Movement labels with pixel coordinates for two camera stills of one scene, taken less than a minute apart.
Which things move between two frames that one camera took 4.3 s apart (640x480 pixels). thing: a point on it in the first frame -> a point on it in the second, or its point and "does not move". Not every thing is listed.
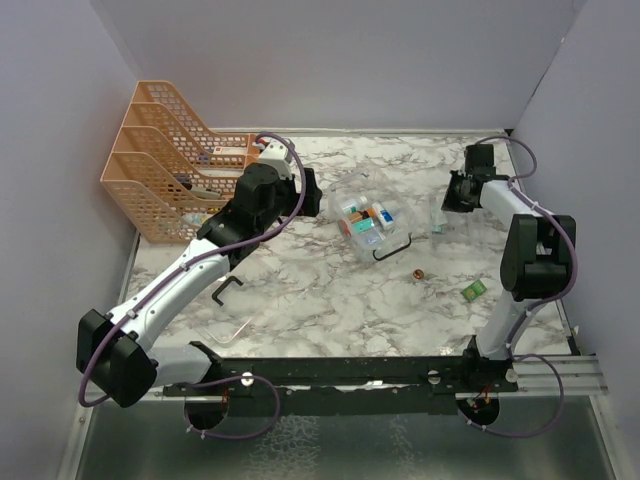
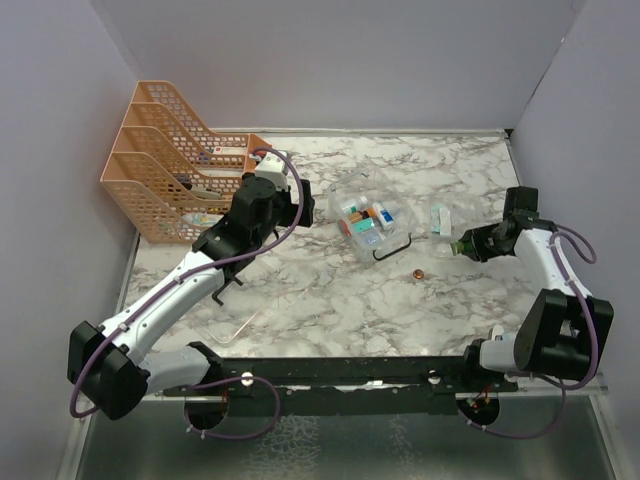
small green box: (473, 291) -> (457, 247)
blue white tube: (384, 215) does not move
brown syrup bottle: (361, 215) does not move
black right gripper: (449, 203) -> (480, 250)
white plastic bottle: (349, 205) does not move
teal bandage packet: (363, 224) does not move
